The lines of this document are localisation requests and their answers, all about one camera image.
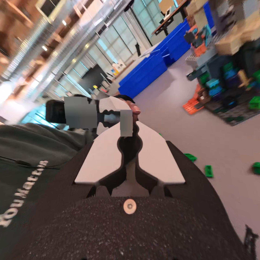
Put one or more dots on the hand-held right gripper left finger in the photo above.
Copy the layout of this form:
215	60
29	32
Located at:
99	160

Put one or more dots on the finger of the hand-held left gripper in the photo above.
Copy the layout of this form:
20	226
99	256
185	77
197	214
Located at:
101	129
113	104

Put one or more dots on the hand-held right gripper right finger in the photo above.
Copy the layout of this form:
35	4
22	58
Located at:
160	160

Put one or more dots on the green bracket brick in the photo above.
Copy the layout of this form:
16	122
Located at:
191	157

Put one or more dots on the green narrow plate brick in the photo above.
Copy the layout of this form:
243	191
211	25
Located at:
208	171

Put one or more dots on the small green brick plate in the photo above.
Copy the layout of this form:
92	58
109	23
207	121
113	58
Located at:
256	167

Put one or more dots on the toy brick model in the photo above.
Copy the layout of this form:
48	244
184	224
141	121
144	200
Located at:
219	67

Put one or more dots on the person's left forearm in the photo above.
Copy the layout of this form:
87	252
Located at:
77	136

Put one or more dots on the grey desk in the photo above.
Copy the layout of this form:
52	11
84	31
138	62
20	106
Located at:
172	111

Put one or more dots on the person's left hand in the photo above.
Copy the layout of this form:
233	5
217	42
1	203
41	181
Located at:
135	108

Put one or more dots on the black monitor screen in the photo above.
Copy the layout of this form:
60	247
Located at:
93	75

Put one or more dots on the wooden background table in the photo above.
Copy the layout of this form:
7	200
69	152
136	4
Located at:
166	25

